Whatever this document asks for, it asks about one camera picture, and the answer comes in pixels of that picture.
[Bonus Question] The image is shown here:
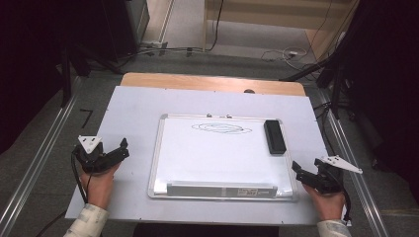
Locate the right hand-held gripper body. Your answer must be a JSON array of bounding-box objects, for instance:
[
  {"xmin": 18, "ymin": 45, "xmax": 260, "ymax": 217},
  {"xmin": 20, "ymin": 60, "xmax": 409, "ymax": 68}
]
[{"xmin": 311, "ymin": 155, "xmax": 364, "ymax": 195}]

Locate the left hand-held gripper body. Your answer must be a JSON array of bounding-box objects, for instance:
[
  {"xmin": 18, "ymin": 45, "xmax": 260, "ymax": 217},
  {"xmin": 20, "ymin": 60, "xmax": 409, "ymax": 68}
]
[{"xmin": 72, "ymin": 135, "xmax": 116, "ymax": 175}]

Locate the black whiteboard eraser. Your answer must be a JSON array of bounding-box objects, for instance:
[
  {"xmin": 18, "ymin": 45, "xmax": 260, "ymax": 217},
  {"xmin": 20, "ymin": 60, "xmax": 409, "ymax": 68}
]
[{"xmin": 263, "ymin": 119, "xmax": 288, "ymax": 156}]

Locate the metal-framed whiteboard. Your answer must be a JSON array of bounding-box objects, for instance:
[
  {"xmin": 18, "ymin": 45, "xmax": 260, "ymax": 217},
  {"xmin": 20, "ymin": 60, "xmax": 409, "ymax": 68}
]
[{"xmin": 146, "ymin": 113, "xmax": 299, "ymax": 202}]

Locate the person's right hand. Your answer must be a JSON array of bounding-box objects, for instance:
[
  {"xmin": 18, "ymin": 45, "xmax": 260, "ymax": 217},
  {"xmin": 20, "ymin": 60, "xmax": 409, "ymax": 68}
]
[{"xmin": 301, "ymin": 182, "xmax": 347, "ymax": 222}]

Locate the person's left hand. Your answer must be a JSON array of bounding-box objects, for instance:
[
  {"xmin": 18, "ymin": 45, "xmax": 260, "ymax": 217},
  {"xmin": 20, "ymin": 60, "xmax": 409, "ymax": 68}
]
[{"xmin": 80, "ymin": 162, "xmax": 122, "ymax": 210}]

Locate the white table panel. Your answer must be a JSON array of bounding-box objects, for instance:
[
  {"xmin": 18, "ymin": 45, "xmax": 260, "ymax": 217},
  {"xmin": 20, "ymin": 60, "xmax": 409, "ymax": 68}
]
[{"xmin": 64, "ymin": 85, "xmax": 352, "ymax": 227}]

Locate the grey whiteboard tray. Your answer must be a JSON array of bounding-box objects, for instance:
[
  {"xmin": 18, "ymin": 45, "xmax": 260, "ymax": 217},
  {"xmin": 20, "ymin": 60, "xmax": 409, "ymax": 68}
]
[{"xmin": 165, "ymin": 182, "xmax": 279, "ymax": 199}]

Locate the black stand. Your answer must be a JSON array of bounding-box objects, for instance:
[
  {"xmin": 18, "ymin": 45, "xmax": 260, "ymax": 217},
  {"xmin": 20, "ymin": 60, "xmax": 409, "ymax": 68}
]
[{"xmin": 279, "ymin": 53, "xmax": 345, "ymax": 120}]

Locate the wooden table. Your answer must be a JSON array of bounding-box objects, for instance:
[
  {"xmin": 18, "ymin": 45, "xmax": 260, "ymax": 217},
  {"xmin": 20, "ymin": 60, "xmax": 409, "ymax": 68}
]
[{"xmin": 120, "ymin": 72, "xmax": 307, "ymax": 98}]

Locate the grey power strip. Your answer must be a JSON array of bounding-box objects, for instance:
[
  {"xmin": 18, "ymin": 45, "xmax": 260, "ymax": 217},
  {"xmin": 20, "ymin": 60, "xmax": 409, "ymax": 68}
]
[{"xmin": 139, "ymin": 39, "xmax": 169, "ymax": 51}]

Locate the person's dark lap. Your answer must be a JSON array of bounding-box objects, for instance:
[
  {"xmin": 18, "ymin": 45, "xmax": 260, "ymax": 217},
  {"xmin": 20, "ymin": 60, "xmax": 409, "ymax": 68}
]
[{"xmin": 132, "ymin": 223, "xmax": 281, "ymax": 237}]

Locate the black cabinet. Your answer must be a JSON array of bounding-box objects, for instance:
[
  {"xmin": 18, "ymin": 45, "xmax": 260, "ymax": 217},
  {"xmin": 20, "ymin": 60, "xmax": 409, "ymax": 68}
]
[{"xmin": 100, "ymin": 0, "xmax": 151, "ymax": 63}]

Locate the wooden shelf unit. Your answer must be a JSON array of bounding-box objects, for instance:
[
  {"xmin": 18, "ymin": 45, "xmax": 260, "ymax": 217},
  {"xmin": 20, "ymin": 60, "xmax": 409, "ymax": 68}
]
[{"xmin": 201, "ymin": 0, "xmax": 361, "ymax": 61}]

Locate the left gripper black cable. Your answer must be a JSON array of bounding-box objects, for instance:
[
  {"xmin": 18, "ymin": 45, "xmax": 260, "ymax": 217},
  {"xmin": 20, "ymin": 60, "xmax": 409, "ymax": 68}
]
[{"xmin": 35, "ymin": 153, "xmax": 94, "ymax": 237}]

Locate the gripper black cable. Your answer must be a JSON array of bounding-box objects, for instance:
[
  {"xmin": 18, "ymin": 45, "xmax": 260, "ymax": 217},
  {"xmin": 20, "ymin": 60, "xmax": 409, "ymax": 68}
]
[
  {"xmin": 324, "ymin": 166, "xmax": 353, "ymax": 223},
  {"xmin": 35, "ymin": 153, "xmax": 94, "ymax": 237}
]

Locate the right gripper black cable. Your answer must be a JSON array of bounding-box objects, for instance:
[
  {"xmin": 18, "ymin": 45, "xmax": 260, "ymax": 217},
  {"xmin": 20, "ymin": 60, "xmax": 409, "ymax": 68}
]
[{"xmin": 324, "ymin": 166, "xmax": 353, "ymax": 223}]

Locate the metal floor rail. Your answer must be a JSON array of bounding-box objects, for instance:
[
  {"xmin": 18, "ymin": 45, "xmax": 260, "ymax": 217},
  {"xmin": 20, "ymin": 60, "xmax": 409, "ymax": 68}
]
[
  {"xmin": 0, "ymin": 76, "xmax": 84, "ymax": 237},
  {"xmin": 316, "ymin": 89, "xmax": 392, "ymax": 237}
]

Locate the white floor cable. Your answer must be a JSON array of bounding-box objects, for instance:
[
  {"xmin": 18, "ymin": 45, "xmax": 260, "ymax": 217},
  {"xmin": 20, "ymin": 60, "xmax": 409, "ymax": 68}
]
[{"xmin": 261, "ymin": 46, "xmax": 309, "ymax": 65}]

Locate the black hanging cable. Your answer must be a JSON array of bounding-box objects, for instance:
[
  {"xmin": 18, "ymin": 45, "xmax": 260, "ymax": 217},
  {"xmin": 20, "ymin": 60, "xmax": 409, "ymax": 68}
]
[{"xmin": 206, "ymin": 0, "xmax": 226, "ymax": 52}]

